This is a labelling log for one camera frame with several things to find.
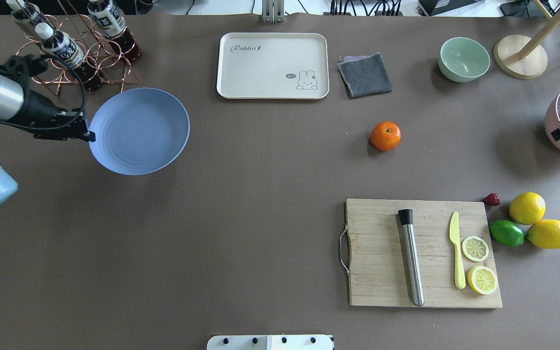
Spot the wooden cutting board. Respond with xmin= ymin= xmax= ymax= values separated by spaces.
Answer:
xmin=345 ymin=198 xmax=503 ymax=309

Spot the lemon slice upper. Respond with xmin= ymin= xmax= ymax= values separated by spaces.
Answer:
xmin=461 ymin=236 xmax=490 ymax=263

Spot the green bowl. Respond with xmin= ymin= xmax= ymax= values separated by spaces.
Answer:
xmin=438 ymin=37 xmax=490 ymax=83

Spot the orange fruit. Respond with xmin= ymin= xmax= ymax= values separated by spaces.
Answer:
xmin=370 ymin=121 xmax=402 ymax=151

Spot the wooden stand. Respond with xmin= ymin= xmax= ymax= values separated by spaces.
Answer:
xmin=493 ymin=0 xmax=560 ymax=79

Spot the lemon slice lower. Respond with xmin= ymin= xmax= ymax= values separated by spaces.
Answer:
xmin=467 ymin=266 xmax=498 ymax=295

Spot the red strawberry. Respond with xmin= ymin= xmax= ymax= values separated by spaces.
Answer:
xmin=482 ymin=193 xmax=501 ymax=207

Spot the copper wire bottle rack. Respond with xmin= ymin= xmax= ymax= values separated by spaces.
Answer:
xmin=23 ymin=0 xmax=138 ymax=94

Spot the yellow lemon right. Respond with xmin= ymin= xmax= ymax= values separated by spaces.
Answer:
xmin=527 ymin=219 xmax=560 ymax=249

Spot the tea bottle left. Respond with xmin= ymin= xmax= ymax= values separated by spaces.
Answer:
xmin=6 ymin=0 xmax=55 ymax=39

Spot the white control box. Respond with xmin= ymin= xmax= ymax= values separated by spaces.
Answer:
xmin=206 ymin=334 xmax=335 ymax=350

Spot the tea bottle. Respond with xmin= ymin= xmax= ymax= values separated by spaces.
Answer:
xmin=87 ymin=0 xmax=142 ymax=63
xmin=35 ymin=23 xmax=103 ymax=91
xmin=6 ymin=0 xmax=55 ymax=39

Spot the tea bottle front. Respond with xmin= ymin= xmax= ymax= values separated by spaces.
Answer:
xmin=35 ymin=23 xmax=103 ymax=91

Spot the tea bottle right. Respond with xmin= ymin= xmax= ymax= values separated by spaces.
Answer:
xmin=87 ymin=0 xmax=142 ymax=63

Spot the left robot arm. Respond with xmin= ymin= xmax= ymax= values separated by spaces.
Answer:
xmin=0 ymin=54 xmax=95 ymax=204

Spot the cream rabbit tray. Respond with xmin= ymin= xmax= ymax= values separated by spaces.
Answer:
xmin=216 ymin=33 xmax=330 ymax=100

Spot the grey folded cloth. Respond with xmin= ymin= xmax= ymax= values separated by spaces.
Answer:
xmin=337 ymin=52 xmax=393 ymax=98

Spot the yellow lemon upper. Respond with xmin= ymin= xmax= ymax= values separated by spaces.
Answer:
xmin=509 ymin=192 xmax=546 ymax=226

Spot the lemon slice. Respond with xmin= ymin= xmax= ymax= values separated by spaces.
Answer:
xmin=461 ymin=236 xmax=490 ymax=263
xmin=467 ymin=266 xmax=498 ymax=295

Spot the metal bracket at table edge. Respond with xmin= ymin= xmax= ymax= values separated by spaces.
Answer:
xmin=262 ymin=0 xmax=285 ymax=23

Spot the steel muddler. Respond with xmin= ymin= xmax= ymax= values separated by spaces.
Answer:
xmin=398 ymin=209 xmax=426 ymax=307

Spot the yellow plastic knife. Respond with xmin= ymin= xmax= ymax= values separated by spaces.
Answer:
xmin=449 ymin=211 xmax=466 ymax=289

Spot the blue plate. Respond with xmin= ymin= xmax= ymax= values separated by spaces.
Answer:
xmin=89 ymin=87 xmax=191 ymax=175

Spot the green lime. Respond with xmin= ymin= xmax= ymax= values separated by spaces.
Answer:
xmin=489 ymin=220 xmax=525 ymax=247

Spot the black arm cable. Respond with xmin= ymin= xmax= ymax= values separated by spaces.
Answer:
xmin=0 ymin=52 xmax=88 ymax=132

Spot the yellow lemon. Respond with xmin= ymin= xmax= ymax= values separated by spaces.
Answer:
xmin=509 ymin=192 xmax=546 ymax=226
xmin=527 ymin=219 xmax=560 ymax=249

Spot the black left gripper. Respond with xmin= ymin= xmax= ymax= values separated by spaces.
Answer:
xmin=34 ymin=109 xmax=96 ymax=142

